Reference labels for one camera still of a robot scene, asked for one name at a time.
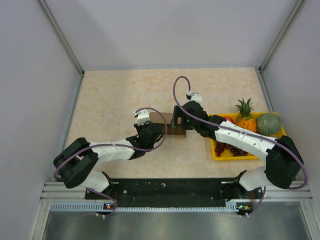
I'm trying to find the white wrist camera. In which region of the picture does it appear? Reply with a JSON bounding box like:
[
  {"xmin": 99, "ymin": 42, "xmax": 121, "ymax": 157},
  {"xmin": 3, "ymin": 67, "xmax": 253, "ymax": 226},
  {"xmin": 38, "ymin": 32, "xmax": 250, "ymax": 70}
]
[
  {"xmin": 186, "ymin": 91, "xmax": 203, "ymax": 104},
  {"xmin": 134, "ymin": 109, "xmax": 151, "ymax": 126}
]

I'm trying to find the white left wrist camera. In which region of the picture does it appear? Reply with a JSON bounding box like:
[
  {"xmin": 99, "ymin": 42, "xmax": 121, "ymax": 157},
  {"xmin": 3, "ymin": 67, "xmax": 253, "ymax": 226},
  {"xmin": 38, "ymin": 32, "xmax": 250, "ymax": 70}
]
[{"xmin": 134, "ymin": 109, "xmax": 151, "ymax": 126}]

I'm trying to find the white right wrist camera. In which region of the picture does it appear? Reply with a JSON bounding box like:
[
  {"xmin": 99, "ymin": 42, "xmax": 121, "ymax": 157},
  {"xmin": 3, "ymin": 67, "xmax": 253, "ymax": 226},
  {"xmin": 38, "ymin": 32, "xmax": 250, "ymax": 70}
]
[{"xmin": 186, "ymin": 91, "xmax": 203, "ymax": 104}]

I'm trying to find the purple grape bunch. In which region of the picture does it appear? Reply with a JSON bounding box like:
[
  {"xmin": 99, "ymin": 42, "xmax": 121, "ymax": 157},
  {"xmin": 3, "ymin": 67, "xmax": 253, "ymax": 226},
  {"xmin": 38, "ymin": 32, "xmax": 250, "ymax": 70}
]
[{"xmin": 214, "ymin": 142, "xmax": 248, "ymax": 157}]

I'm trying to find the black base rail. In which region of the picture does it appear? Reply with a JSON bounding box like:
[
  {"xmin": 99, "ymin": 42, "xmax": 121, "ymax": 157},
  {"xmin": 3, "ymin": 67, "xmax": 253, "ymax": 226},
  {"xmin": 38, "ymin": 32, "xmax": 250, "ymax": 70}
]
[{"xmin": 84, "ymin": 177, "xmax": 266, "ymax": 208}]

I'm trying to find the aluminium frame post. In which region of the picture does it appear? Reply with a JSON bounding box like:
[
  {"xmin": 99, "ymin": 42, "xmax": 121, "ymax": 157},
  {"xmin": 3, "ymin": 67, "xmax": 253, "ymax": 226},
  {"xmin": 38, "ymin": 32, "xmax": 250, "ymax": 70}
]
[
  {"xmin": 257, "ymin": 0, "xmax": 307, "ymax": 76},
  {"xmin": 37, "ymin": 0, "xmax": 85, "ymax": 77}
]

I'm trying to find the right aluminium frame post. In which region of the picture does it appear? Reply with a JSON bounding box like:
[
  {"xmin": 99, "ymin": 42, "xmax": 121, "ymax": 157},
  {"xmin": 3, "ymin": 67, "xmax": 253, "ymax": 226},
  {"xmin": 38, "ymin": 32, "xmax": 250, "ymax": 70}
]
[{"xmin": 257, "ymin": 0, "xmax": 307, "ymax": 76}]

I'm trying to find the green melon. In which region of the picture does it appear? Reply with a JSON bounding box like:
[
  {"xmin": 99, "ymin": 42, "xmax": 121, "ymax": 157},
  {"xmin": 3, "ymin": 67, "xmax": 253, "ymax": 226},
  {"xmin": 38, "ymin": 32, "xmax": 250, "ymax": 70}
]
[{"xmin": 256, "ymin": 112, "xmax": 283, "ymax": 136}]

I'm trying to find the red apple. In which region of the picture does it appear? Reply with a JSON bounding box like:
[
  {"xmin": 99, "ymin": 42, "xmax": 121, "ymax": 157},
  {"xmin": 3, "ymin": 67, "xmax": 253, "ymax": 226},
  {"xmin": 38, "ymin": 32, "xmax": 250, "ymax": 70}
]
[{"xmin": 225, "ymin": 116, "xmax": 235, "ymax": 124}]

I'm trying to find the left aluminium frame post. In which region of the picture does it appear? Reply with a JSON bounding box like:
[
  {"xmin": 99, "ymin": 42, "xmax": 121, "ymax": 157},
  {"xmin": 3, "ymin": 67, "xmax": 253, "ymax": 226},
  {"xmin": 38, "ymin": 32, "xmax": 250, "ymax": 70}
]
[{"xmin": 37, "ymin": 0, "xmax": 85, "ymax": 77}]

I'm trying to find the brown cardboard box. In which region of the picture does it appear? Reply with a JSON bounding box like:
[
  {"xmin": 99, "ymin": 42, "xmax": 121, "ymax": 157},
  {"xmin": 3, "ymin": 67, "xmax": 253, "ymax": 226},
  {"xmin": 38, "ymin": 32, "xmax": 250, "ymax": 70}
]
[{"xmin": 149, "ymin": 112, "xmax": 187, "ymax": 138}]

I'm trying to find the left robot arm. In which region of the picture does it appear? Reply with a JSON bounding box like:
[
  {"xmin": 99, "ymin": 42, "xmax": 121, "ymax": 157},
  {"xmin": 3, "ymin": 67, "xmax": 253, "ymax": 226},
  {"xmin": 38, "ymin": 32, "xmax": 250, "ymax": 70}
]
[{"xmin": 53, "ymin": 123, "xmax": 163, "ymax": 199}]

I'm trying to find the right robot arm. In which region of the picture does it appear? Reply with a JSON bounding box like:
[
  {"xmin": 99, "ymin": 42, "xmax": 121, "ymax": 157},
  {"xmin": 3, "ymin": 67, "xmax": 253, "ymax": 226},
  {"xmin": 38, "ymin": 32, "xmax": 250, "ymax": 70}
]
[{"xmin": 171, "ymin": 100, "xmax": 306, "ymax": 198}]

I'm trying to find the orange pineapple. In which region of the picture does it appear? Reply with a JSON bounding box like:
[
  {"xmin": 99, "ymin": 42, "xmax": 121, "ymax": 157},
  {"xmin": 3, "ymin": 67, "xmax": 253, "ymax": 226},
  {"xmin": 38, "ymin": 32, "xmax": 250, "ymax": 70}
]
[{"xmin": 235, "ymin": 98, "xmax": 258, "ymax": 133}]

